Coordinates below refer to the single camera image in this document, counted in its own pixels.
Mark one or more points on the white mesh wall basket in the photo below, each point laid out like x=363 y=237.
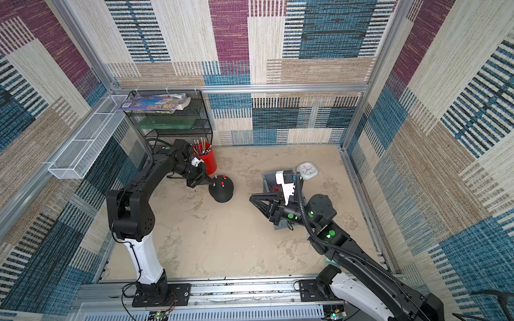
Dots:
x=79 y=155

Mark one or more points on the round white clock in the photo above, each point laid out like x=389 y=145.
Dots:
x=307 y=171

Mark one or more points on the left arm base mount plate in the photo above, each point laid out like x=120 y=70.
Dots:
x=161 y=295

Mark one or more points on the black dome screw base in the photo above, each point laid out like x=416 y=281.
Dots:
x=219 y=193

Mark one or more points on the green board on shelf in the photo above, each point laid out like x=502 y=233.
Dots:
x=166 y=122

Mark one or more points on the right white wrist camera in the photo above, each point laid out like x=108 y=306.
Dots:
x=286 y=179

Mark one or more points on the colourful book on shelf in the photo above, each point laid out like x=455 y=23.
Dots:
x=163 y=103

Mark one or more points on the red pen cup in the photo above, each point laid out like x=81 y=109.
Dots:
x=203 y=151

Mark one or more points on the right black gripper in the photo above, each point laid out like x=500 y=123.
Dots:
x=274 y=209

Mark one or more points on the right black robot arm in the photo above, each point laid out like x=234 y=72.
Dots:
x=353 y=276

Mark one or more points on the black wire shelf rack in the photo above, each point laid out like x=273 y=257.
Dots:
x=169 y=114

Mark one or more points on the grey plastic parts bin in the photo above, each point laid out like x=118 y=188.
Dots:
x=292 y=212

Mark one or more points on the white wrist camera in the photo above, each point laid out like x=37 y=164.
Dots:
x=286 y=179
x=196 y=161

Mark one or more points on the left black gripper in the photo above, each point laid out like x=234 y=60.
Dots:
x=193 y=184

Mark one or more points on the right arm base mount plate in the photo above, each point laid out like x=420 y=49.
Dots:
x=314 y=291

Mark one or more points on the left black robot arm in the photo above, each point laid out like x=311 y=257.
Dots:
x=131 y=218

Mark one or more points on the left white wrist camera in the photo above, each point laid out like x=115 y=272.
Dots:
x=196 y=161

